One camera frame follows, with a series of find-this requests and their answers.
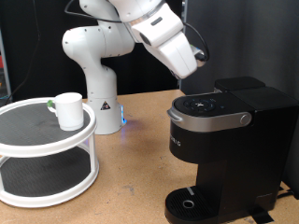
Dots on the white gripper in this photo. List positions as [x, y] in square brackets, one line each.
[176, 56]

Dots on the black Keurig coffee machine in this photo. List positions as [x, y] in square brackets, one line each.
[236, 149]

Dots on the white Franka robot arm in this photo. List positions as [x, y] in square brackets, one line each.
[101, 81]

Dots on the grey curtain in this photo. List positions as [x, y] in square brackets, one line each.
[249, 37]

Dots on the white mug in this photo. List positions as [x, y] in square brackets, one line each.
[70, 110]

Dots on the black curtain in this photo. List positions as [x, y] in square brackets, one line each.
[37, 62]

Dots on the white two-tier turntable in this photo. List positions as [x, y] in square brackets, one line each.
[46, 174]

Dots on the black tape strip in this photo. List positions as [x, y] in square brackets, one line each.
[261, 216]

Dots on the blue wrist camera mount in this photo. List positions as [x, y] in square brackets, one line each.
[199, 56]

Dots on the metal frame post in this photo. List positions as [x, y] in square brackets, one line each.
[182, 84]

